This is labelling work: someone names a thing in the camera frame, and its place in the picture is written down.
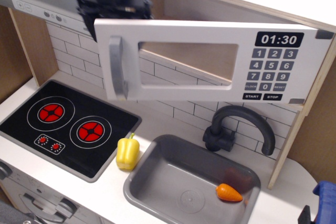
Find white toy microwave door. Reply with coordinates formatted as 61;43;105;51
94;19;334;104

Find black toy induction stove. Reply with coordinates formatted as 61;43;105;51
1;80;141;183

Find yellow toy bell pepper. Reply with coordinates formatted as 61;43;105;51
116;133;140;170

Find dark grey toy faucet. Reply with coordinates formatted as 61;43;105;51
203;105;276;156

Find grey toy sink basin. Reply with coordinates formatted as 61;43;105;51
123;135;260;223

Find grey toy oven door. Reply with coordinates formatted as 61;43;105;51
1;161;108;223

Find orange toy carrot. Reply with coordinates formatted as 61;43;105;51
215;183;243;202

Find blue plastic object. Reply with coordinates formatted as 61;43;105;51
313;180;336;224

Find black object at edge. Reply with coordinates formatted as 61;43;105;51
298;205;312;224

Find wooden toy kitchen frame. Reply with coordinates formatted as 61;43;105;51
1;0;335;187

